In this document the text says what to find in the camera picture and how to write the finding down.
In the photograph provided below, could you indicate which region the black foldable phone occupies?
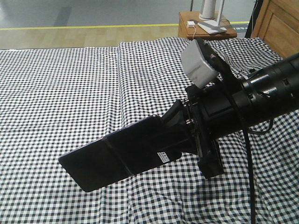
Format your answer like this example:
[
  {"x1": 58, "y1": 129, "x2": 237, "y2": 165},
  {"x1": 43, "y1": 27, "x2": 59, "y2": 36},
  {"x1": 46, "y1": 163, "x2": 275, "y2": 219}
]
[{"x1": 58, "y1": 116, "x2": 182, "y2": 192}]

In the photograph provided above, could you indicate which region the black white checkered bedsheet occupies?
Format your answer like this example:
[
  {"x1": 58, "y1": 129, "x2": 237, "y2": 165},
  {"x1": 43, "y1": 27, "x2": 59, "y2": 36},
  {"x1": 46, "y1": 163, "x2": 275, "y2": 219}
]
[{"x1": 0, "y1": 36, "x2": 299, "y2": 224}]

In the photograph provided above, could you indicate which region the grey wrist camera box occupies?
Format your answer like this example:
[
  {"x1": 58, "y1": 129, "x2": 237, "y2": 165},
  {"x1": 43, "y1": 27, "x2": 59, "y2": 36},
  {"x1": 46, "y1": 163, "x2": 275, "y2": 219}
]
[{"x1": 181, "y1": 38, "x2": 219, "y2": 89}]

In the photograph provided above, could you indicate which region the wooden nightstand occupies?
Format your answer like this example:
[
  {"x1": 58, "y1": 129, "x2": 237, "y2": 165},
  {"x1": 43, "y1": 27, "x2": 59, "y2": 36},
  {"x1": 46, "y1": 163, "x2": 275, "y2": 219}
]
[{"x1": 178, "y1": 11, "x2": 238, "y2": 41}]

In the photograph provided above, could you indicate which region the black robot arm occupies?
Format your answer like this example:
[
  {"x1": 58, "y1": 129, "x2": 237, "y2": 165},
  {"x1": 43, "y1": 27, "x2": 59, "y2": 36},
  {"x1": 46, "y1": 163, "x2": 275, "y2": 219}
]
[{"x1": 162, "y1": 54, "x2": 299, "y2": 178}]

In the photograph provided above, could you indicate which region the white charger adapter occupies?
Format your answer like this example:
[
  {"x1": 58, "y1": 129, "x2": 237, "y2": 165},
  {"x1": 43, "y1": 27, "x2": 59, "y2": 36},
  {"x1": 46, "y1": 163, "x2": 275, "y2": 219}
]
[{"x1": 187, "y1": 21, "x2": 195, "y2": 28}]

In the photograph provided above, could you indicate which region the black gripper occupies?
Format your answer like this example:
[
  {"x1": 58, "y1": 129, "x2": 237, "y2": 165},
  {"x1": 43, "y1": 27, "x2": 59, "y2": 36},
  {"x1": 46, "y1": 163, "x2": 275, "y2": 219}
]
[{"x1": 161, "y1": 84, "x2": 243, "y2": 178}]

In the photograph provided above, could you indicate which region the white cylindrical appliance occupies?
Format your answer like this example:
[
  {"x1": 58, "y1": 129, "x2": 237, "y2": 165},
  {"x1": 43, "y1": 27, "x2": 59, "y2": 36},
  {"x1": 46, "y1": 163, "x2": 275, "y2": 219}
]
[{"x1": 199, "y1": 0, "x2": 216, "y2": 20}]

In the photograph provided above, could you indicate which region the wooden headboard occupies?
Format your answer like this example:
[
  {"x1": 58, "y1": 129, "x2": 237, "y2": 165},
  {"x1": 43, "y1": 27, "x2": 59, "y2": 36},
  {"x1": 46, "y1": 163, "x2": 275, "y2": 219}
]
[{"x1": 251, "y1": 0, "x2": 299, "y2": 58}]

